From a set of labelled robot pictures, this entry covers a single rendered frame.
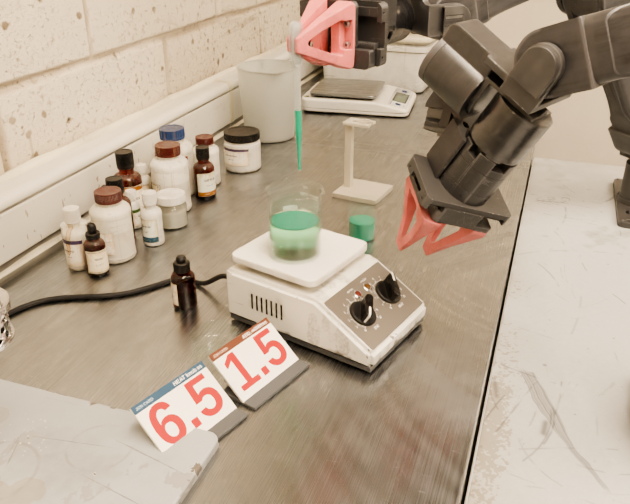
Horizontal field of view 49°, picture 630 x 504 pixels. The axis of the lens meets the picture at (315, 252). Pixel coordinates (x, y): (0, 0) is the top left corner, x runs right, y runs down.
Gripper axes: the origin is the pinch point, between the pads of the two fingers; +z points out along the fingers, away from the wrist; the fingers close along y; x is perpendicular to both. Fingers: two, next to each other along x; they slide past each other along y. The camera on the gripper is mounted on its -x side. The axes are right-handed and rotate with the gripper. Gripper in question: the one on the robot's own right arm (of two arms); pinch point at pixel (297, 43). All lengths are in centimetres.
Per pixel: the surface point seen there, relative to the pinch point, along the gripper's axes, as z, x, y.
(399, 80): -104, 30, -44
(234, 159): -33, 30, -39
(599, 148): -155, 56, -3
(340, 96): -78, 29, -46
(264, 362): 11.6, 30.4, 3.4
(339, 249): -3.2, 23.5, 3.0
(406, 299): -5.2, 28.6, 11.0
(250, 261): 5.0, 23.4, -3.6
